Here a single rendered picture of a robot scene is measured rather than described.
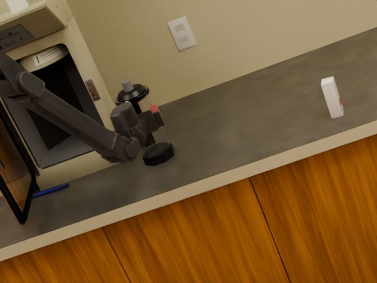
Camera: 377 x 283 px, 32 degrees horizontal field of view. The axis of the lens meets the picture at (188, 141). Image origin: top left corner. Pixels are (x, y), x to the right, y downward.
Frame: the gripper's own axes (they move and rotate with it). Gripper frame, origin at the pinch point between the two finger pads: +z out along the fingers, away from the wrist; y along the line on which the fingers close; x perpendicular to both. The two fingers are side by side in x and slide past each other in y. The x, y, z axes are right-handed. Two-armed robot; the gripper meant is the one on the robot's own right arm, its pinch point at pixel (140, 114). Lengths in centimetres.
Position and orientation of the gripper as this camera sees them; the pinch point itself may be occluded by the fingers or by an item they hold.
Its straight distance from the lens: 198.4
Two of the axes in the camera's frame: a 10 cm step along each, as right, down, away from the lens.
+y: -9.3, 3.4, 1.5
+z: 0.0, -4.2, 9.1
